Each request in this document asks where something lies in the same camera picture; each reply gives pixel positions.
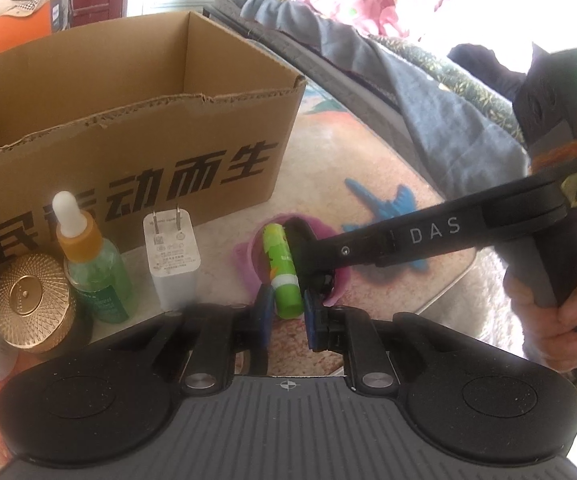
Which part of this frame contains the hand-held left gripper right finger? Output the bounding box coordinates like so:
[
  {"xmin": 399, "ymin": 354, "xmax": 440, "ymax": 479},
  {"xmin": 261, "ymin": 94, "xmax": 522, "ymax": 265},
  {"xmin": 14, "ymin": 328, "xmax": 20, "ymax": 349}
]
[{"xmin": 303, "ymin": 289, "xmax": 437, "ymax": 395}]

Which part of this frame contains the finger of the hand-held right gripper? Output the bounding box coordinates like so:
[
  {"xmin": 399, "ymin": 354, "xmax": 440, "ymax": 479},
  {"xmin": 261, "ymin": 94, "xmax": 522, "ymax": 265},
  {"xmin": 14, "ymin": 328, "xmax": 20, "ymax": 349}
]
[{"xmin": 287, "ymin": 214, "xmax": 343, "ymax": 307}]

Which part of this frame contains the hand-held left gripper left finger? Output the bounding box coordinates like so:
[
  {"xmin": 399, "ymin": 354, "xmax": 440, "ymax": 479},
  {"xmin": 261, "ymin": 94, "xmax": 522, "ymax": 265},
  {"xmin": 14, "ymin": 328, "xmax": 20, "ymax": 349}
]
[{"xmin": 146, "ymin": 287, "xmax": 275, "ymax": 395}]

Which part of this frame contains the green lip balm tube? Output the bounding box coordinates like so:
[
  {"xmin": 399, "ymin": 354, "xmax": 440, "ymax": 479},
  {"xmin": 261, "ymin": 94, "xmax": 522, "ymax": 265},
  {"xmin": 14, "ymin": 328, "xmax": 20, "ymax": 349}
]
[{"xmin": 262, "ymin": 223, "xmax": 303, "ymax": 319}]

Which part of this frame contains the pink silicone cup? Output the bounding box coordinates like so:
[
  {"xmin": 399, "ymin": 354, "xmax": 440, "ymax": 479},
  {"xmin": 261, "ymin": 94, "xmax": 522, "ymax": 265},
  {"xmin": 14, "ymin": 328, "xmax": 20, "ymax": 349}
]
[{"xmin": 233, "ymin": 211, "xmax": 355, "ymax": 308}]

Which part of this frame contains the white charger plug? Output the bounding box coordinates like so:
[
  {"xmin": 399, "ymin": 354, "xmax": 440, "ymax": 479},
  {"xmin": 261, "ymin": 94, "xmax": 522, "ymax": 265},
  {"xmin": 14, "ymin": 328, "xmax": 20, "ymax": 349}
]
[{"xmin": 142, "ymin": 205, "xmax": 202, "ymax": 312}]

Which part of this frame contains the green dropper bottle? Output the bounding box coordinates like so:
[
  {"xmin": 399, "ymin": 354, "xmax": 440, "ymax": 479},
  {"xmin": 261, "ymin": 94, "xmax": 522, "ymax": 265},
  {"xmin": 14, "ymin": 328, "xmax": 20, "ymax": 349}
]
[{"xmin": 51, "ymin": 191, "xmax": 135, "ymax": 323}]

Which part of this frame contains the brown cardboard box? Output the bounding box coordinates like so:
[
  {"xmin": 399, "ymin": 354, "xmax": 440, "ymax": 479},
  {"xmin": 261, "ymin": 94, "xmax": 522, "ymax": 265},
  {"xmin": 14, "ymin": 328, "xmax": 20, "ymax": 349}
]
[{"xmin": 0, "ymin": 10, "xmax": 308, "ymax": 281}]

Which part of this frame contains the gold lid jar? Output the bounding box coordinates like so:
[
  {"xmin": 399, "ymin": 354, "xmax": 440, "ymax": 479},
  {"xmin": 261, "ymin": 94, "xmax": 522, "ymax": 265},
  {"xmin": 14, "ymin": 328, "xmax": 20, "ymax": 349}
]
[{"xmin": 0, "ymin": 252, "xmax": 94, "ymax": 356}]

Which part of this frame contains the person's right hand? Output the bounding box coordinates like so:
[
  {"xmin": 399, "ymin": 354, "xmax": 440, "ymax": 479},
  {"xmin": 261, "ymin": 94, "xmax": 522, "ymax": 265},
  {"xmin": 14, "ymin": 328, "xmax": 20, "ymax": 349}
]
[{"xmin": 503, "ymin": 272, "xmax": 577, "ymax": 377}]

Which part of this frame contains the dark cloth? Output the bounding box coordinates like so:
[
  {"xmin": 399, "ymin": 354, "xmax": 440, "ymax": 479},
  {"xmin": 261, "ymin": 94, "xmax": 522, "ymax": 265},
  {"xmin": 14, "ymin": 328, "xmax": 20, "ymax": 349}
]
[{"xmin": 447, "ymin": 42, "xmax": 528, "ymax": 108}]

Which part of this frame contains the olive patterned quilt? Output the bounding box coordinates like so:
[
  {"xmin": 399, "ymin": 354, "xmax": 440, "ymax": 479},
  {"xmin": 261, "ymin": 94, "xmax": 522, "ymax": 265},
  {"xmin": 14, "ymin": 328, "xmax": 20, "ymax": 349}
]
[{"xmin": 363, "ymin": 34, "xmax": 527, "ymax": 143}]

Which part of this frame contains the beach print table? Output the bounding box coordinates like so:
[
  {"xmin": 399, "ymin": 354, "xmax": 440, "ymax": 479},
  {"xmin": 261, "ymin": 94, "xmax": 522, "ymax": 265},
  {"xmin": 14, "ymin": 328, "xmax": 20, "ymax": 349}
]
[{"xmin": 88, "ymin": 80, "xmax": 479, "ymax": 377}]

